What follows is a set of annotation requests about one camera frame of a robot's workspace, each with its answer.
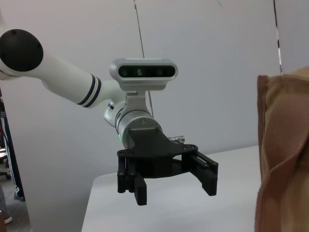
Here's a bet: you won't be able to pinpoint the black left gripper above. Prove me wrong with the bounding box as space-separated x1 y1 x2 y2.
117 128 219 206

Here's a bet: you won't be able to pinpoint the khaki canvas food bag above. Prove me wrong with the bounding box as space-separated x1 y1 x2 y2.
255 66 309 232

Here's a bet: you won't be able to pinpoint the dark trousers with white stripes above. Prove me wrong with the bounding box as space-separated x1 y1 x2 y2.
1 96 26 202

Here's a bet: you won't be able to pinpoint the black office chair base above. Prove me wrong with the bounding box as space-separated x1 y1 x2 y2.
0 147 12 181

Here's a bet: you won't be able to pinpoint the grey trouser leg with sneaker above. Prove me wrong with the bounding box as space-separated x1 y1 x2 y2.
0 185 13 225

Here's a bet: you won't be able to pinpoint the left gripper cable with connector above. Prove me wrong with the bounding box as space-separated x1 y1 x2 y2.
168 135 186 144

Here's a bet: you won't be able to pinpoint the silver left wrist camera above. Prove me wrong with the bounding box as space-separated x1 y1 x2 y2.
108 58 179 116

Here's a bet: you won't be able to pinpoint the black white striped cord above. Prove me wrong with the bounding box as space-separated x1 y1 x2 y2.
273 0 283 76

